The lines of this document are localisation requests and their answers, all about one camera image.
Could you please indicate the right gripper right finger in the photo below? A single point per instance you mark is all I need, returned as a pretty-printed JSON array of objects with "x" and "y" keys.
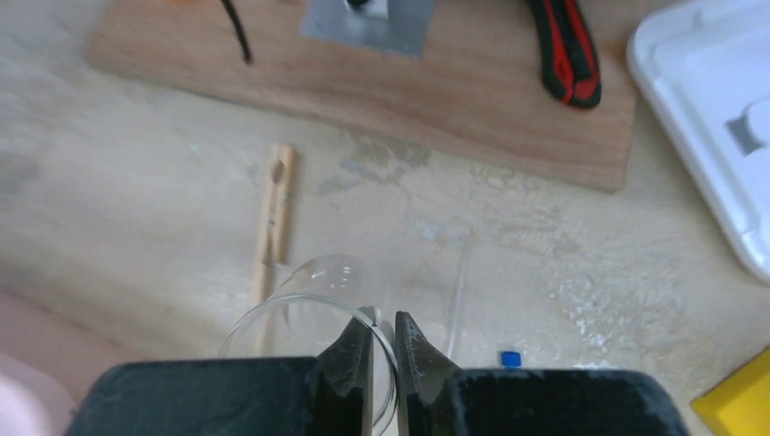
[{"x": 437, "y": 397}]

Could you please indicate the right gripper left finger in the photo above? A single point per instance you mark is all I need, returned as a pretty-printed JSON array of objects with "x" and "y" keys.
[{"x": 330, "y": 394}]

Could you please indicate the test tube blue cap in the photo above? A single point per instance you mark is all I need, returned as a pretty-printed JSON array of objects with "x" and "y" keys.
[{"x": 510, "y": 360}]

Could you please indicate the small glass beaker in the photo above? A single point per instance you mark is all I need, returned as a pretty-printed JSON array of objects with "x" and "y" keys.
[{"x": 328, "y": 309}]

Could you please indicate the wooden stick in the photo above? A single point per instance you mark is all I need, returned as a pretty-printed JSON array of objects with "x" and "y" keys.
[{"x": 274, "y": 222}]

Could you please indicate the pink plastic bin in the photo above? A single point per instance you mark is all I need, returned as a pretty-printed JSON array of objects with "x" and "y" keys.
[{"x": 48, "y": 365}]

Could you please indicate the yellow test tube rack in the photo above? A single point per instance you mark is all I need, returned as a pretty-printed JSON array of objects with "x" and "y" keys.
[{"x": 739, "y": 404}]

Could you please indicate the thin glass stirring rod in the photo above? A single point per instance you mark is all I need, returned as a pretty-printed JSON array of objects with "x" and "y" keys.
[{"x": 457, "y": 302}]

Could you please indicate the wooden board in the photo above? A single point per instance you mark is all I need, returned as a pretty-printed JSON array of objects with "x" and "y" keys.
[{"x": 475, "y": 91}]

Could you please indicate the red utility knife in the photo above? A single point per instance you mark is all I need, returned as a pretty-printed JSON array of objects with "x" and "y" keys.
[{"x": 569, "y": 64}]

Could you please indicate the white plastic lid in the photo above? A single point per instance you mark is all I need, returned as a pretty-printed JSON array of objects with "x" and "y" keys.
[{"x": 703, "y": 67}]

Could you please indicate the grey metal bracket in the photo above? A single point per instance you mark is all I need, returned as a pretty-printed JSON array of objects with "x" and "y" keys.
[{"x": 397, "y": 27}]

